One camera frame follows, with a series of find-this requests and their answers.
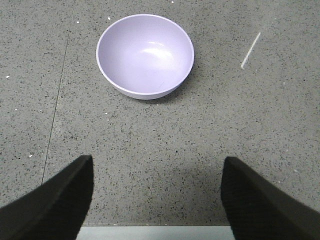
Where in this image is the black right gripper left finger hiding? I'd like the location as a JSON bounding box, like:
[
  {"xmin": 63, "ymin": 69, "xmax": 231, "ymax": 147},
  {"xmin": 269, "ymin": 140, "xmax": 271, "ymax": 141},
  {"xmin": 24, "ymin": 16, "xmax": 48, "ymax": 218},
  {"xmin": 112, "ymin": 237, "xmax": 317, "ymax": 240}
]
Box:
[{"xmin": 0, "ymin": 155, "xmax": 94, "ymax": 240}]

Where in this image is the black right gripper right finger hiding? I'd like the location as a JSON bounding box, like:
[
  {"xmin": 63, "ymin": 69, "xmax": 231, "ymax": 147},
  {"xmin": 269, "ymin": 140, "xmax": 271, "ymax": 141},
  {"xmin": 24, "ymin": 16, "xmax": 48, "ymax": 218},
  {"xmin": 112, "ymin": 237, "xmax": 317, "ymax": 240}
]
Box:
[{"xmin": 220, "ymin": 156, "xmax": 320, "ymax": 240}]

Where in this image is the lavender plastic bowl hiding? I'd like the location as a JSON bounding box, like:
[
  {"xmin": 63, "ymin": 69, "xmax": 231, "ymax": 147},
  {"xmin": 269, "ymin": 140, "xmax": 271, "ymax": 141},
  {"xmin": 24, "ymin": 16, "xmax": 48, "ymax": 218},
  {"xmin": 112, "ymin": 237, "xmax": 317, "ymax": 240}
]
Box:
[{"xmin": 95, "ymin": 14, "xmax": 195, "ymax": 100}]

